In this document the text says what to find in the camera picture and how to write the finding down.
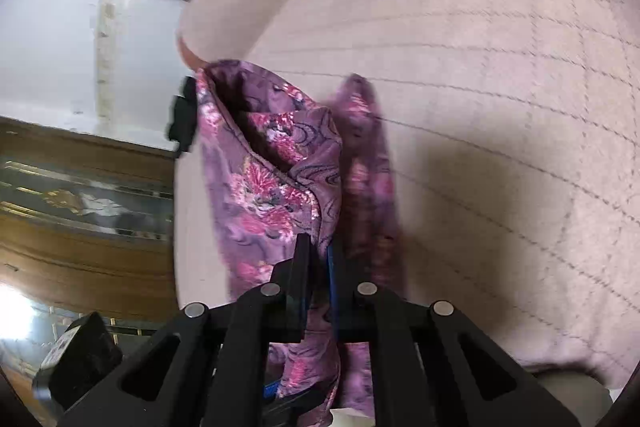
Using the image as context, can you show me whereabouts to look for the black box with white label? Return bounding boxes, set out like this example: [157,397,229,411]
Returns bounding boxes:
[32,311,123,408]

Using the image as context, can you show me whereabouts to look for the purple floral long-sleeved shirt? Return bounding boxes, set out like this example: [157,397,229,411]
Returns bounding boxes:
[195,59,406,427]

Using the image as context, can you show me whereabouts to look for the wooden door with glass panels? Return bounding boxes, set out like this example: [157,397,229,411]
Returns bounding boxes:
[0,114,181,427]

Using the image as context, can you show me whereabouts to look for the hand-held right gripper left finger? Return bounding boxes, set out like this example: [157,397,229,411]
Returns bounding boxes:
[60,234,313,427]

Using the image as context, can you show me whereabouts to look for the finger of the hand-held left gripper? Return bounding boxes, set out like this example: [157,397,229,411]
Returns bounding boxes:
[166,77,199,154]

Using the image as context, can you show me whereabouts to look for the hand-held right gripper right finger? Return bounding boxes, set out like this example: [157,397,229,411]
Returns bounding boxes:
[327,244,583,427]

